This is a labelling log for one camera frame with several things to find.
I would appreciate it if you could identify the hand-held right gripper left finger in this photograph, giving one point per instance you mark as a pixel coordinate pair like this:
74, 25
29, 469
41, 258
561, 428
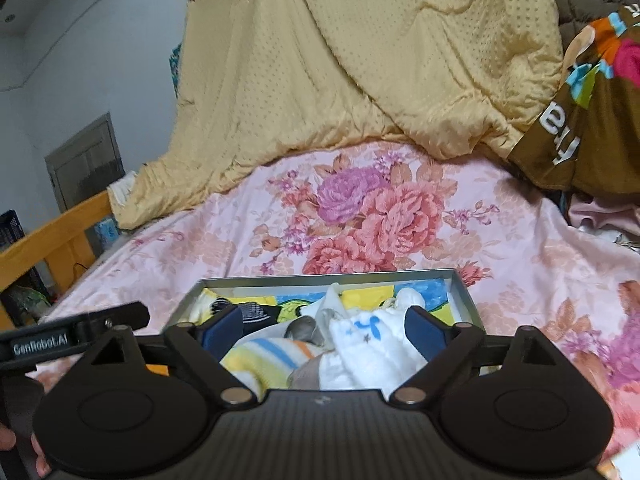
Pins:
225, 332

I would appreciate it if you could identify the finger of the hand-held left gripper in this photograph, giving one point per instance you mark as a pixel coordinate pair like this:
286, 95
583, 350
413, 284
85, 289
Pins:
130, 315

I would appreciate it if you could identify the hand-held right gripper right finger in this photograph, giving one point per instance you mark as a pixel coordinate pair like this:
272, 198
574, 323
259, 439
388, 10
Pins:
425, 332

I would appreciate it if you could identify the black patterned sock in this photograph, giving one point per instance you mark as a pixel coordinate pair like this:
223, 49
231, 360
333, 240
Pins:
252, 312

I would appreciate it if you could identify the white sock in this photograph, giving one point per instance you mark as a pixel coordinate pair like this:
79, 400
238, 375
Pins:
410, 299

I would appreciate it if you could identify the striped yellow sock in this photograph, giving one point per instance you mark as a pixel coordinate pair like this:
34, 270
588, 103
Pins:
265, 355

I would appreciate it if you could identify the grey cartoon print tray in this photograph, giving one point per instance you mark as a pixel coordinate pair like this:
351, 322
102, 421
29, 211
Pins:
460, 300

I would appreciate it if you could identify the white textured cloth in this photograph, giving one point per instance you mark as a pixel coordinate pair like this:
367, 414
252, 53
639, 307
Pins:
370, 345

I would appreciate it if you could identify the grey-brown sock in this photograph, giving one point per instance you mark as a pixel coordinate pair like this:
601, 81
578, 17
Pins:
305, 377

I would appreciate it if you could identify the person's left hand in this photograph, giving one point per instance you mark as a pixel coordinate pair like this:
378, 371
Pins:
39, 460

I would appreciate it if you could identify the green plastic bag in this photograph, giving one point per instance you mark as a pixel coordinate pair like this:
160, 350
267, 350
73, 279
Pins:
25, 300

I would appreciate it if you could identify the blue patterned box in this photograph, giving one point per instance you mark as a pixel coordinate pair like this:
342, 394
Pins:
105, 232

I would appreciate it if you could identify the black plastic crate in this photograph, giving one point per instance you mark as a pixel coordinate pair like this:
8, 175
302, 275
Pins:
12, 230

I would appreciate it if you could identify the pink floral bedsheet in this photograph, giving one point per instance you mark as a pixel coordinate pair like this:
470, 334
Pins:
375, 220

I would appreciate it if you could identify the grey door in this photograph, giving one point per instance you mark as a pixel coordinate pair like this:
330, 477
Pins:
85, 160

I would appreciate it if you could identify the light pink cloth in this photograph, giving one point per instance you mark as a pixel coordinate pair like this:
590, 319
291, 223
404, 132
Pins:
595, 210

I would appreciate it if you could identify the brown printed garment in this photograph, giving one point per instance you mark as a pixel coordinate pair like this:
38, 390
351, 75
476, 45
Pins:
590, 125

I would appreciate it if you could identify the yellow quilt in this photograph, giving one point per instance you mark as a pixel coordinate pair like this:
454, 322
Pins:
350, 60

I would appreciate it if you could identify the wooden bed rail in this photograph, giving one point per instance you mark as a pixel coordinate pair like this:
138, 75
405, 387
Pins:
50, 240

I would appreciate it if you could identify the wall poster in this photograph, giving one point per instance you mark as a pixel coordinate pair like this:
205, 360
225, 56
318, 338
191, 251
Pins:
175, 70

